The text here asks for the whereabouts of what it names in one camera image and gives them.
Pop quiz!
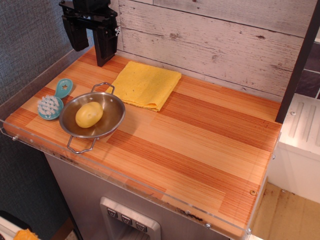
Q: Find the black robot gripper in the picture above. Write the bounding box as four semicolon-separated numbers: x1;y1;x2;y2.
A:
59;0;118;67

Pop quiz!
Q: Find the yellow towel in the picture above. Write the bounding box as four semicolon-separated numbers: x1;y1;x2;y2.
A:
106;61;182;112

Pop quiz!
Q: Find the yellow potato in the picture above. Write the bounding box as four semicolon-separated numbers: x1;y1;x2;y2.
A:
75;101;104;128

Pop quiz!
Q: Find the teal dish brush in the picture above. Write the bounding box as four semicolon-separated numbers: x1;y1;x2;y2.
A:
37;78;73;120

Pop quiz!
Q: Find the silver dispenser panel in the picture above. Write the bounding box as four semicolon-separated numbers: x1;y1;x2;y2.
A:
99;196;162;240

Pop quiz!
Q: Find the yellow object bottom left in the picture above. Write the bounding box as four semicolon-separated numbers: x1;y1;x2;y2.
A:
13;229;39;240

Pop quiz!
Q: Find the white toy sink unit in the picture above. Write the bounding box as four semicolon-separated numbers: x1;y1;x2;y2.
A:
267;94;320;203

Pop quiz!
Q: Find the steel bowl with handles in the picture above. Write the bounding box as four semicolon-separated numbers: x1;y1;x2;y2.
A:
59;82;126;154

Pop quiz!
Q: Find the dark post right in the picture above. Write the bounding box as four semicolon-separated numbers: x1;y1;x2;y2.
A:
275;0;320;124

